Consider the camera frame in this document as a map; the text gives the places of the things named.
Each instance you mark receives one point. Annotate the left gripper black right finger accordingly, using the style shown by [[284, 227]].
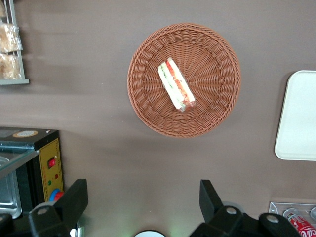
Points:
[[209, 197]]

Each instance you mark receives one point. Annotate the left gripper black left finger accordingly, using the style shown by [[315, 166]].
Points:
[[70, 197]]

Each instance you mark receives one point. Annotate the triangle sandwich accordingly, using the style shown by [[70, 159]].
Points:
[[175, 85]]

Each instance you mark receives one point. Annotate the cream plastic tray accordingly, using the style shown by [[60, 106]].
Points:
[[298, 116]]

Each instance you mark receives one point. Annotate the round brown wicker basket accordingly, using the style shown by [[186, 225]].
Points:
[[209, 49]]

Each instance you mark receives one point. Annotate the black food warmer yellow panel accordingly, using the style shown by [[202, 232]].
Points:
[[50, 153]]

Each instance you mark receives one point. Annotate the steel warmer pan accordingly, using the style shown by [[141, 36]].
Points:
[[7, 195]]

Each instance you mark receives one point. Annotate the clear acrylic bottle rack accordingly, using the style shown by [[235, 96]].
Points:
[[276, 207]]

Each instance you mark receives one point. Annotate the glass warmer cover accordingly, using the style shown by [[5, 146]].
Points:
[[14, 154]]

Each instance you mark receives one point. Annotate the red cola bottle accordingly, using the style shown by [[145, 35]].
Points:
[[301, 224]]

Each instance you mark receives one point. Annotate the wrapped rice cracker pack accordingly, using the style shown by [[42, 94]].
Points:
[[8, 38], [8, 66]]

